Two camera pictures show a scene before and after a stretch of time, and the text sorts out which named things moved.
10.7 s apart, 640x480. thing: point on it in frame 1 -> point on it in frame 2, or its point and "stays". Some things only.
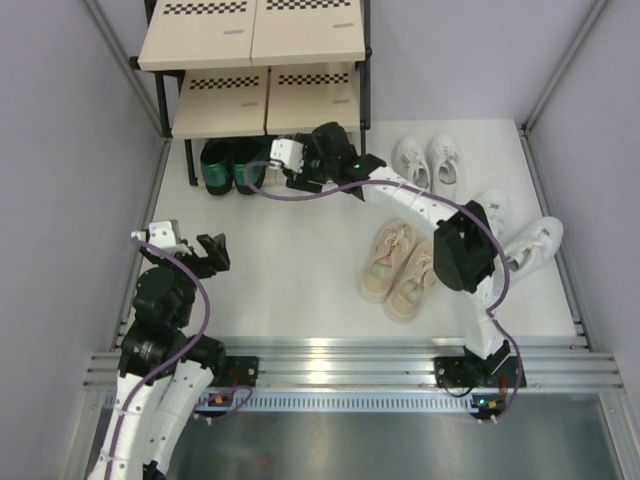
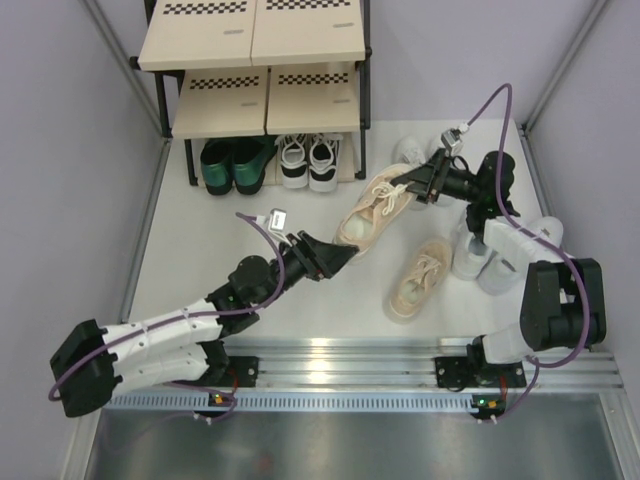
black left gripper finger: x=216 y=251 -> x=330 y=257
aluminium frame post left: x=127 y=64 stays
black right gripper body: x=315 y=173 -> x=449 y=181
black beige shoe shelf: x=254 y=69 stays
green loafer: x=247 y=150 stays
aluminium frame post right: x=564 y=71 stays
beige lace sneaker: x=390 y=249 -> x=375 y=209
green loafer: x=216 y=164 stays
